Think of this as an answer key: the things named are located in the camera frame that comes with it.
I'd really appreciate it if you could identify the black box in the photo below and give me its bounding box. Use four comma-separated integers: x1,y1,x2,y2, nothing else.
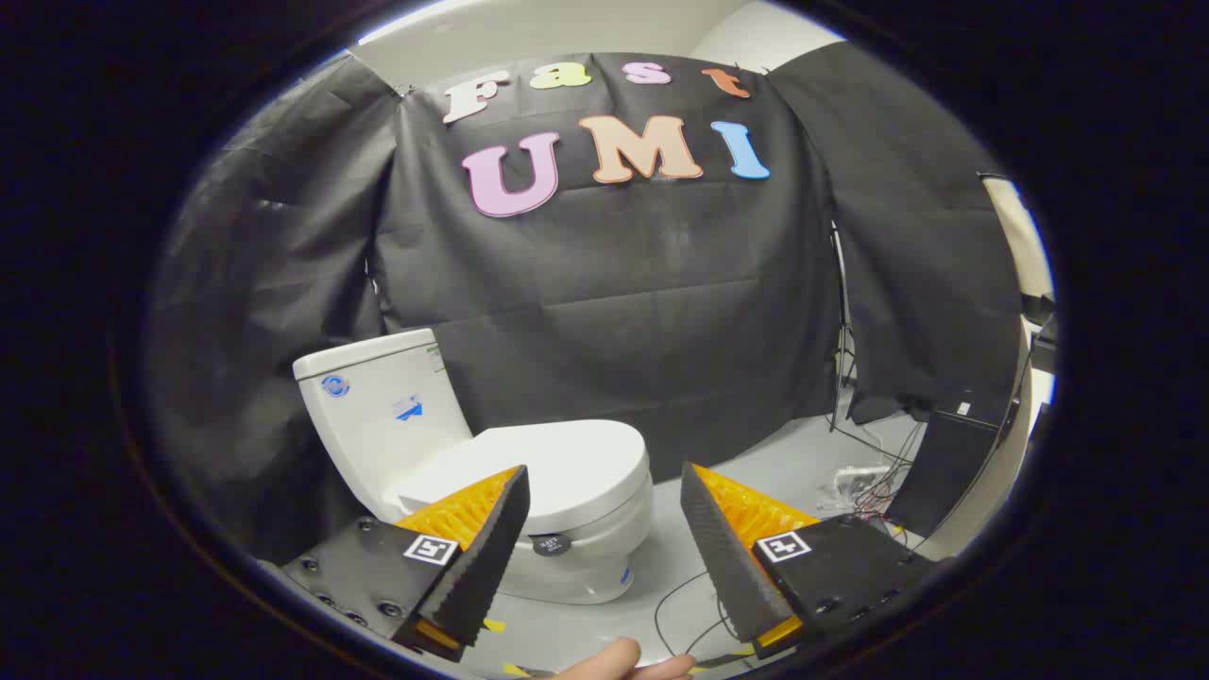
886,408,1019,539

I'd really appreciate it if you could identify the black backdrop cloth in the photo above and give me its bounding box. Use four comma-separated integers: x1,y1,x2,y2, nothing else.
149,42,1027,568

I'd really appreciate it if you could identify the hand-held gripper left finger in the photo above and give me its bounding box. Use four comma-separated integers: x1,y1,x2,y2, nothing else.
281,465,532,663

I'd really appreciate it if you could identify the white toilet lid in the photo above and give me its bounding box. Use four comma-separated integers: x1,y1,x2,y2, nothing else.
392,419,653,556

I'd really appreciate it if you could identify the thin metal stand pole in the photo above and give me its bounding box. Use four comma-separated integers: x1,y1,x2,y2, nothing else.
829,222,853,433

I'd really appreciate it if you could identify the tangle of cables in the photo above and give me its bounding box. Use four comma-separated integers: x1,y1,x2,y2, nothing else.
817,416,931,530

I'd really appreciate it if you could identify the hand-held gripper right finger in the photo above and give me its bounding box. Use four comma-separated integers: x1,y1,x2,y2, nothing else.
680,462,938,660

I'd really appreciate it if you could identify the white ceramic toilet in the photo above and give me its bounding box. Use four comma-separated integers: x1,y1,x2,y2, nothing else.
292,328,656,605

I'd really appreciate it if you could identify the black floor cable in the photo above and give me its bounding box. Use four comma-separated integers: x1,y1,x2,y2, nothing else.
654,570,757,662

